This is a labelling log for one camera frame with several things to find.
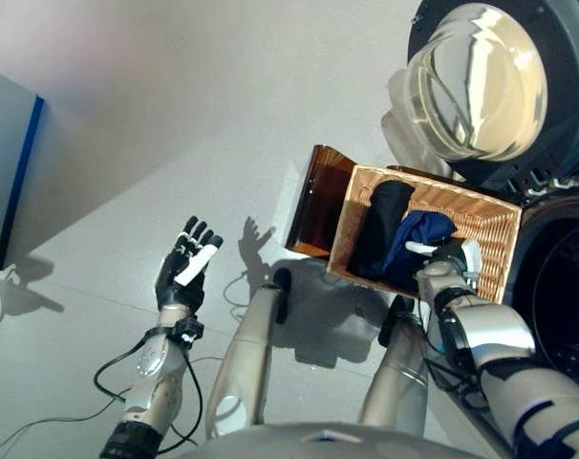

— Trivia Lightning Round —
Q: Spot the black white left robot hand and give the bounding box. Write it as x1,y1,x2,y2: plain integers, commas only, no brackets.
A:
154,215,225,312

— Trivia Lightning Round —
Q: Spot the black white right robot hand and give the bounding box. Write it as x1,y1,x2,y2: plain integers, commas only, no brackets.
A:
404,236,483,283

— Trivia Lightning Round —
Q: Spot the blue garment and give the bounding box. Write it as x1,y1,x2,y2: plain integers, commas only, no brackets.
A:
379,209,458,288

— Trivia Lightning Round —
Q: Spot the black garment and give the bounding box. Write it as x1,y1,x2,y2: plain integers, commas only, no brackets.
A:
349,180,417,281

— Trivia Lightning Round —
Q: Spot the dark grey washing machine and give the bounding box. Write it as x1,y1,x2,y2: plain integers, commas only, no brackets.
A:
432,162,579,459

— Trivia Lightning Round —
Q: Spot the round glass washing machine door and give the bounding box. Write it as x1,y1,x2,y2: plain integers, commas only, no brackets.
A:
380,0,579,192

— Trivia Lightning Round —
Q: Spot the wicker laundry basket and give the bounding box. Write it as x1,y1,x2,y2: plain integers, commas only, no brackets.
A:
327,164,524,306

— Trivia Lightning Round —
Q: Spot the brown translucent plastic stool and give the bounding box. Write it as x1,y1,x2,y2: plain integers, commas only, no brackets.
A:
284,144,355,259

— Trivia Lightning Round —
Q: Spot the grey cabinet with blue edge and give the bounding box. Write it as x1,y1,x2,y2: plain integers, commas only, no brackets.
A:
0,64,45,272

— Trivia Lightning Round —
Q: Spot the grey robot torso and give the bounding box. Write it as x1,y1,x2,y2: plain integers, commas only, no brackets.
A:
174,423,505,459

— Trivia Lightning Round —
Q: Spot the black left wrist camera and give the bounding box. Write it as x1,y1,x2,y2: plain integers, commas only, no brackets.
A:
174,317,205,343

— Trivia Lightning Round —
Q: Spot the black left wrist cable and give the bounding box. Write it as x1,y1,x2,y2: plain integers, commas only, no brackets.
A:
93,329,204,455

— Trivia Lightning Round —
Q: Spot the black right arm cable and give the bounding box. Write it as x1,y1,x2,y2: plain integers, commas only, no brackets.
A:
422,305,491,412

